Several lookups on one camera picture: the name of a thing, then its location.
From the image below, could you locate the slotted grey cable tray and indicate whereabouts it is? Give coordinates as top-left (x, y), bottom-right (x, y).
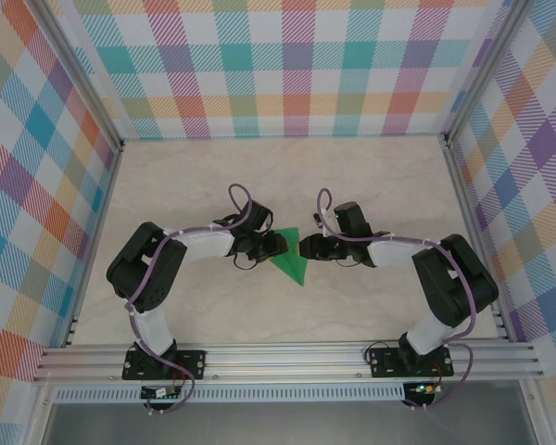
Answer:
top-left (53, 385), bottom-right (407, 403)

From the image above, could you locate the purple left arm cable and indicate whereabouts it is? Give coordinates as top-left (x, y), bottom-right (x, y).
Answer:
top-left (125, 184), bottom-right (256, 415)

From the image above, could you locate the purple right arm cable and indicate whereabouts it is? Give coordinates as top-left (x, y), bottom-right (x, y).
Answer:
top-left (315, 187), bottom-right (477, 412)

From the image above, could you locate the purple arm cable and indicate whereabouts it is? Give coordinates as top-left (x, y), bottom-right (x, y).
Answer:
top-left (315, 187), bottom-right (477, 412)
top-left (125, 184), bottom-right (256, 415)

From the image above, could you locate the aluminium mounting rail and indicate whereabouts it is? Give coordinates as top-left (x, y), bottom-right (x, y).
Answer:
top-left (31, 340), bottom-right (546, 384)

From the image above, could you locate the aluminium frame post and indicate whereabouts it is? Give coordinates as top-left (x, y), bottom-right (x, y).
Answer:
top-left (25, 384), bottom-right (52, 445)
top-left (442, 0), bottom-right (538, 147)
top-left (521, 379), bottom-right (555, 445)
top-left (36, 0), bottom-right (125, 152)

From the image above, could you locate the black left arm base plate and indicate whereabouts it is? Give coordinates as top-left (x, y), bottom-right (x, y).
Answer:
top-left (122, 350), bottom-right (208, 382)

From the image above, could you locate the green paper sheet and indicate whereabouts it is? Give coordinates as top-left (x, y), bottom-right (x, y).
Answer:
top-left (268, 226), bottom-right (308, 286)

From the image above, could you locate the aluminium side rail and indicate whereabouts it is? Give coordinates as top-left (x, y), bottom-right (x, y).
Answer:
top-left (63, 141), bottom-right (125, 348)
top-left (442, 136), bottom-right (512, 343)

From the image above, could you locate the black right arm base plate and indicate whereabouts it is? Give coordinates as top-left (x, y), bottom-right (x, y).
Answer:
top-left (368, 346), bottom-right (455, 379)

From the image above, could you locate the grey metal panel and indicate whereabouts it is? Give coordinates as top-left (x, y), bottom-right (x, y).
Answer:
top-left (41, 400), bottom-right (538, 445)

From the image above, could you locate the small circuit board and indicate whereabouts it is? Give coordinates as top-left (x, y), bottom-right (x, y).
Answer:
top-left (140, 385), bottom-right (183, 401)
top-left (408, 382), bottom-right (445, 396)

